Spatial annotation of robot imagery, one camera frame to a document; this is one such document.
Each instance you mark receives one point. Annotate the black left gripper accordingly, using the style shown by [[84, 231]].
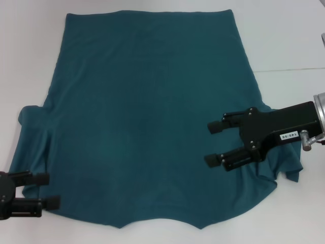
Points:
[[6, 188]]

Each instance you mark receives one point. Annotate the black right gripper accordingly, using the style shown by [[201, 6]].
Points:
[[279, 124]]

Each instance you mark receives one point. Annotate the teal blue shirt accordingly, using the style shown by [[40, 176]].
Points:
[[139, 114]]

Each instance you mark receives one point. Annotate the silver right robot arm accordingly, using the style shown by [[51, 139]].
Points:
[[320, 109]]

